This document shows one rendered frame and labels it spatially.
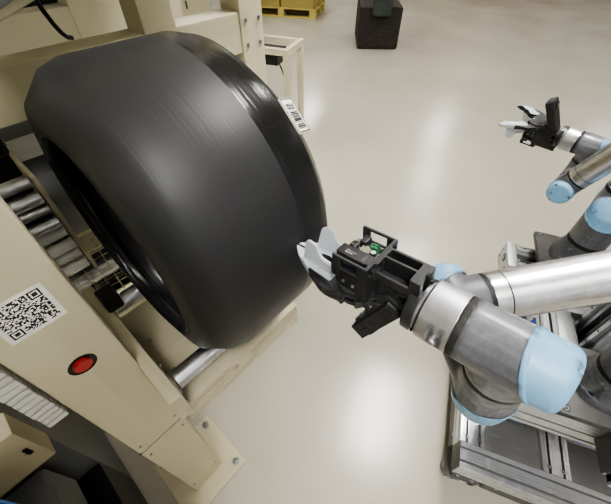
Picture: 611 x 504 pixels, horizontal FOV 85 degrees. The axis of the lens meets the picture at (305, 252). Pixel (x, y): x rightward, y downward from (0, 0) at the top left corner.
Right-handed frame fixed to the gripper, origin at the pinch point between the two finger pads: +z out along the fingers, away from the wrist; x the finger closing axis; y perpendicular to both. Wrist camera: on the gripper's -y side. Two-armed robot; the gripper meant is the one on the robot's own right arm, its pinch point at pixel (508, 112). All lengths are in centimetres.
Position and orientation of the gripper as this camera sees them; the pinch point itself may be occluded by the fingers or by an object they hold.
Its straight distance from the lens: 153.5
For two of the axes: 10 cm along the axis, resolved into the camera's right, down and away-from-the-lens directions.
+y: 1.0, 6.1, 7.9
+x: 7.2, -5.9, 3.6
